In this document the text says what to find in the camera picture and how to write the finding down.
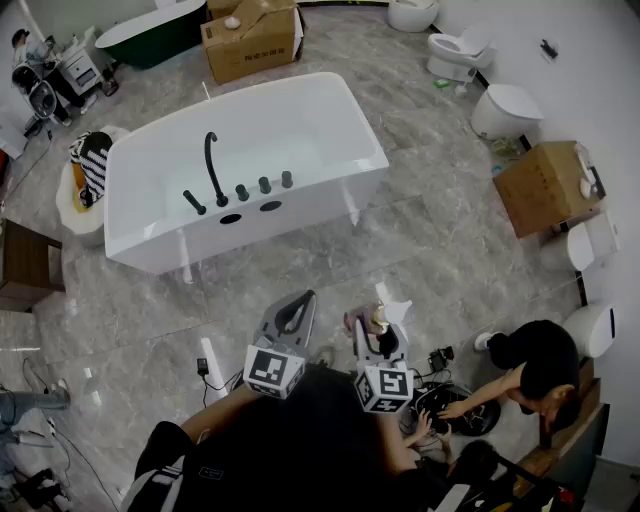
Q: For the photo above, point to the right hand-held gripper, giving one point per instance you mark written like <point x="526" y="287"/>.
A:
<point x="385" y="385"/>

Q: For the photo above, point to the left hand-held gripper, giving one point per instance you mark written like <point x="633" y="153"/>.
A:
<point x="272" y="370"/>

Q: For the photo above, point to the white bathtub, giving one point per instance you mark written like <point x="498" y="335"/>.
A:
<point x="280" y="125"/>

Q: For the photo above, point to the person's left forearm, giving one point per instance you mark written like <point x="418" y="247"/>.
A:
<point x="220" y="412"/>

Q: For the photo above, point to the person's right forearm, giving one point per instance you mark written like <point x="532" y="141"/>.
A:
<point x="395" y="440"/>

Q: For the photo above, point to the dark green bathtub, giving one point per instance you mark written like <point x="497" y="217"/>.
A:
<point x="155" y="32"/>

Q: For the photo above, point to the small black device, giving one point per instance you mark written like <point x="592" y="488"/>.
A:
<point x="441" y="357"/>

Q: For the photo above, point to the black power adapter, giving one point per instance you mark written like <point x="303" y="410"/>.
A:
<point x="202" y="366"/>

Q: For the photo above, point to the black round device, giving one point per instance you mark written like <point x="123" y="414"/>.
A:
<point x="480" y="417"/>

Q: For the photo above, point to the black faucet knob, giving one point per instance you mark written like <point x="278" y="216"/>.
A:
<point x="242" y="192"/>
<point x="265" y="185"/>
<point x="287" y="179"/>

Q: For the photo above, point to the black gooseneck faucet spout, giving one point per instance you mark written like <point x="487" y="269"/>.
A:
<point x="214" y="170"/>

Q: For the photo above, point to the white smart toilet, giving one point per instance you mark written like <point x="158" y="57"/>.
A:
<point x="592" y="327"/>

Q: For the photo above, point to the wooden furniture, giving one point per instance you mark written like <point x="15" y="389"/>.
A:
<point x="570" y="440"/>

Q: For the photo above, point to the brown cardboard box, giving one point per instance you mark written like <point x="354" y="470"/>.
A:
<point x="540" y="190"/>

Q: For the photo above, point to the green plastic items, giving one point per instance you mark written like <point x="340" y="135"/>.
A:
<point x="505" y="150"/>

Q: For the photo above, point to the yellow item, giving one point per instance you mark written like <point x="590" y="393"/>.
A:
<point x="79" y="182"/>

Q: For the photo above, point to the white rounded toilet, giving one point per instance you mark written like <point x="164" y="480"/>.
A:
<point x="505" y="110"/>

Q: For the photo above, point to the green packet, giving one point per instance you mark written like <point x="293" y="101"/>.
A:
<point x="441" y="84"/>

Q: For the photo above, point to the white toilet brush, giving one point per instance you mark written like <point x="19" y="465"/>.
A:
<point x="462" y="89"/>

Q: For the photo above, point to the white fittings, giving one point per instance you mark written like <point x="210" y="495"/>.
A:
<point x="585" y="170"/>

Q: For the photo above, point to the dark wooden cabinet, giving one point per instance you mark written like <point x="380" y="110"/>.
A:
<point x="25" y="260"/>

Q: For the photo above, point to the large cardboard box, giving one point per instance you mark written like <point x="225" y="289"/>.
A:
<point x="250" y="47"/>

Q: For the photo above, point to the black trash bin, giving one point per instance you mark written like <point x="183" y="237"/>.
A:
<point x="110" y="88"/>

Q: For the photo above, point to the white toilet with tank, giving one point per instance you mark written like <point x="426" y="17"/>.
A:
<point x="457" y="55"/>

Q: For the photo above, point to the small white round object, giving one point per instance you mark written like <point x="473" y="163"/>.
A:
<point x="232" y="22"/>

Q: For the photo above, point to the small cardboard box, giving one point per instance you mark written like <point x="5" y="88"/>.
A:
<point x="222" y="7"/>

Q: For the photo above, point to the white vanity cabinet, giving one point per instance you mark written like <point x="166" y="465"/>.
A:
<point x="80" y="67"/>

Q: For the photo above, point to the black wall holder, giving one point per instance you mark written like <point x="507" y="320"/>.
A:
<point x="549" y="49"/>

